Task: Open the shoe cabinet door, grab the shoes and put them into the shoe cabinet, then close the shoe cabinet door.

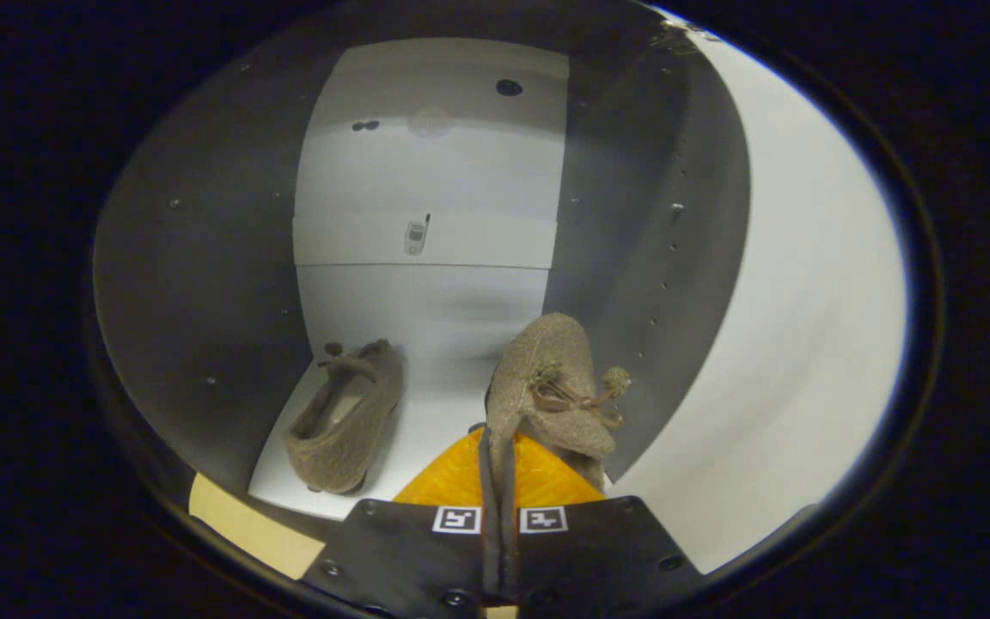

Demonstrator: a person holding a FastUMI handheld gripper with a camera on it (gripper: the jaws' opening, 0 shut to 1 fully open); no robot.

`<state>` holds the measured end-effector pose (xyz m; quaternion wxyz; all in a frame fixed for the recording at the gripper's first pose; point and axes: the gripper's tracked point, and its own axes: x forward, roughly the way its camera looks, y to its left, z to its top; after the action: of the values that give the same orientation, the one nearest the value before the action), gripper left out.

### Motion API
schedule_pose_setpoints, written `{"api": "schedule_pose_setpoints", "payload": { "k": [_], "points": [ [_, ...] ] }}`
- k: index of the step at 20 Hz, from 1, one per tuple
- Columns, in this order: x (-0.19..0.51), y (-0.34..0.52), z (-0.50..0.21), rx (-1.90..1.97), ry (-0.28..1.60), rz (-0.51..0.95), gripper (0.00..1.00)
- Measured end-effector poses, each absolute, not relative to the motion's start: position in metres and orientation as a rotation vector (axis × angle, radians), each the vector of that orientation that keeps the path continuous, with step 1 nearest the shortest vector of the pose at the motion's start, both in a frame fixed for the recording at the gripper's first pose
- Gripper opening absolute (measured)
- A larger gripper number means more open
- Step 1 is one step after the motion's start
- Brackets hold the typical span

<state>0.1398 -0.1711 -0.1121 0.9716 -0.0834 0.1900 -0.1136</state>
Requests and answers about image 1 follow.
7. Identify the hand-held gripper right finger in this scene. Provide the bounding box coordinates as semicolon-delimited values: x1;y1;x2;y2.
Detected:
504;430;706;616

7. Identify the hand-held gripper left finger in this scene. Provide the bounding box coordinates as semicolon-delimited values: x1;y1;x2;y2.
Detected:
302;427;496;619

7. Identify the brown felt shoe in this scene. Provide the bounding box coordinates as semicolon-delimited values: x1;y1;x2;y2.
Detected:
480;312;633;603
284;338;406;495

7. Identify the white shoe cabinet door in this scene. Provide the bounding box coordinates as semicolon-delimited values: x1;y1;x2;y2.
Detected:
611;26;908;575

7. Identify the grey shoe cabinet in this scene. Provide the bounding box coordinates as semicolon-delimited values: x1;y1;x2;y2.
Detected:
91;9;754;525

